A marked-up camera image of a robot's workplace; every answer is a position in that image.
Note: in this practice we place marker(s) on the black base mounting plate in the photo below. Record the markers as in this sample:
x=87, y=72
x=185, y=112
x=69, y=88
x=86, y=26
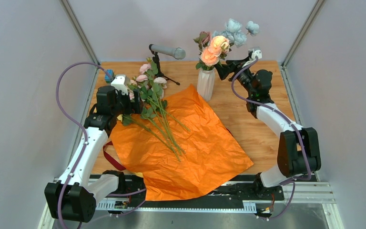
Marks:
x=237, y=194

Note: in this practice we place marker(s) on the orange flowers in vase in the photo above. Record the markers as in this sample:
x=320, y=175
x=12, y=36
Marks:
x=213, y=47

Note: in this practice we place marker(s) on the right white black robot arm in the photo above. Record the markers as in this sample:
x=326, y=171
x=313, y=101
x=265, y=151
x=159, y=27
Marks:
x=298, y=153

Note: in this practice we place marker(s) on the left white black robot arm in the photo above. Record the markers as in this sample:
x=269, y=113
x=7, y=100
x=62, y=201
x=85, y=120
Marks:
x=72, y=197

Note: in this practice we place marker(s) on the orange yellow wrapping paper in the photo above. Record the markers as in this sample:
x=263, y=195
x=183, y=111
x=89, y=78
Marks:
x=210, y=156

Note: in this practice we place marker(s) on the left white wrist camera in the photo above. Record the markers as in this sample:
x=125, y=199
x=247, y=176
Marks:
x=120, y=83

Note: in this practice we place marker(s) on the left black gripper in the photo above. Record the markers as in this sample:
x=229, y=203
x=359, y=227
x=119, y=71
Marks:
x=133, y=107

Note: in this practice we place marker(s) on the white ribbed vase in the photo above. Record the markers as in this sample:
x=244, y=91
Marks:
x=205, y=84

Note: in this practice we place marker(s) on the yellow flower bouquet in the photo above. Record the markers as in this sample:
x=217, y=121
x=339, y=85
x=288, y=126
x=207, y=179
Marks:
x=154, y=108

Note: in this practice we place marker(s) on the colourful toy block train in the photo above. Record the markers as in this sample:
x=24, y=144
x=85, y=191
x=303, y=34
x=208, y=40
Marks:
x=109, y=76

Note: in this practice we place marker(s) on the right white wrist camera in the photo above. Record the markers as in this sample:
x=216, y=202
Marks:
x=254, y=55

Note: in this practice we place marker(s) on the dark red ribbon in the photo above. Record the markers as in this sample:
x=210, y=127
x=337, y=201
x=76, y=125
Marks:
x=110, y=159

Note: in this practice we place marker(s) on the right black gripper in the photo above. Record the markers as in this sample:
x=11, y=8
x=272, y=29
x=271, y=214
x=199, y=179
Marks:
x=232, y=66

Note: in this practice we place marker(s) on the silver microphone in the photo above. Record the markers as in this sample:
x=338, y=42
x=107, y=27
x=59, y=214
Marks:
x=176, y=53

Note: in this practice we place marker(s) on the light blue flower stem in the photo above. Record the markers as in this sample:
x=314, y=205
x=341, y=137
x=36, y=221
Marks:
x=234, y=32

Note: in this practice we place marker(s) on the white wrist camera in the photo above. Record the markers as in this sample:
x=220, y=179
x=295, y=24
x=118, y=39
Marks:
x=254, y=55
x=120, y=83

